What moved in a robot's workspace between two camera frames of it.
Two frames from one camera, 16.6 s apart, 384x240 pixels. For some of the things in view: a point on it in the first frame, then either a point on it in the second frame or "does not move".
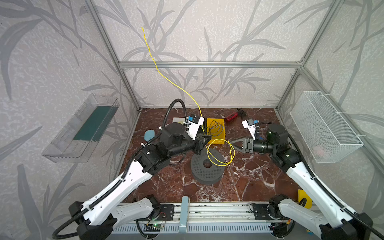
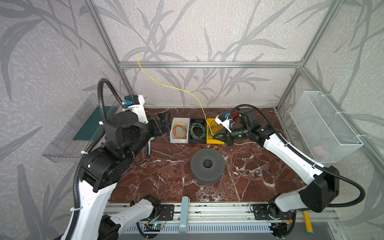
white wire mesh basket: (327, 137) does not move
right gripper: (249, 145) → (227, 135)
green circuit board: (157, 226) does not move
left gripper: (197, 144) → (155, 127)
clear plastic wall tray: (74, 143) does not move
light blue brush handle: (185, 214) does not move
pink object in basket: (318, 149) does not move
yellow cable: (178, 86) → (182, 91)
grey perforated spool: (207, 168) does not move
